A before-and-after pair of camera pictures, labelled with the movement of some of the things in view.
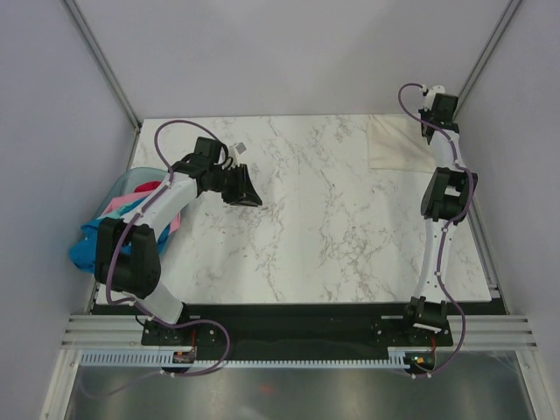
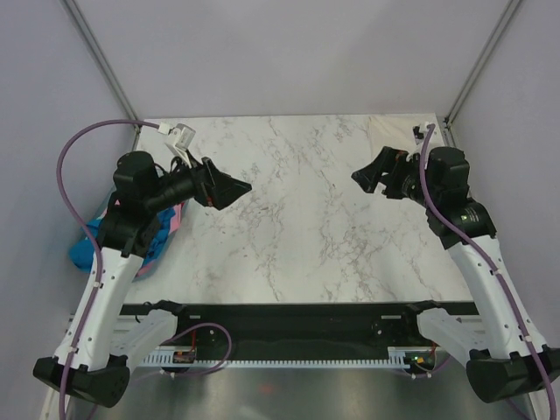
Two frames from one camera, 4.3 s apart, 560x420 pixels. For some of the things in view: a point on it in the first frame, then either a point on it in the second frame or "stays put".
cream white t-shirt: (396, 142) stays put
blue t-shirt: (83, 252) stays put
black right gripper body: (425, 114) -> (407, 178)
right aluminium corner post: (486, 52) stays put
